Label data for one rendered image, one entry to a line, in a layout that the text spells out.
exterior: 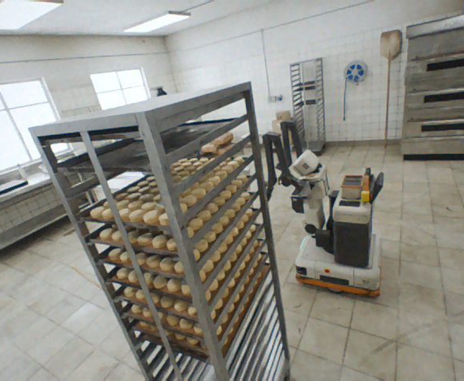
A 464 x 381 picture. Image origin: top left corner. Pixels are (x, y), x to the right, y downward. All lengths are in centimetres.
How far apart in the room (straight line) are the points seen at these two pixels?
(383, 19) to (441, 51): 142
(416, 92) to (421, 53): 53
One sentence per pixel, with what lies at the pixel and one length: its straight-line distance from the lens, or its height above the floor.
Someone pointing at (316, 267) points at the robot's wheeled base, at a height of 25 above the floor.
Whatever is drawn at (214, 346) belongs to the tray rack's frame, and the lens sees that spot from 105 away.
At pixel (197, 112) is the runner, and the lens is 88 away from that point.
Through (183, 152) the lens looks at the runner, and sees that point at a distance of 81.
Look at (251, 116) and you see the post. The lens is 120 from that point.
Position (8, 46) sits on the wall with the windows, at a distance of 599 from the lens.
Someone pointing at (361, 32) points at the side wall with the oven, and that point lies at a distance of 618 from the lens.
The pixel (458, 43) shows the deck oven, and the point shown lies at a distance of 516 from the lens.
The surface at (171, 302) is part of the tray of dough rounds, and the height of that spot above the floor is 114.
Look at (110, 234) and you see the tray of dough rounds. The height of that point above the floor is 142.
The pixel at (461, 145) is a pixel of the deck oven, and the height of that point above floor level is 25.
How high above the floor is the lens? 186
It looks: 23 degrees down
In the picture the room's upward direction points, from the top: 11 degrees counter-clockwise
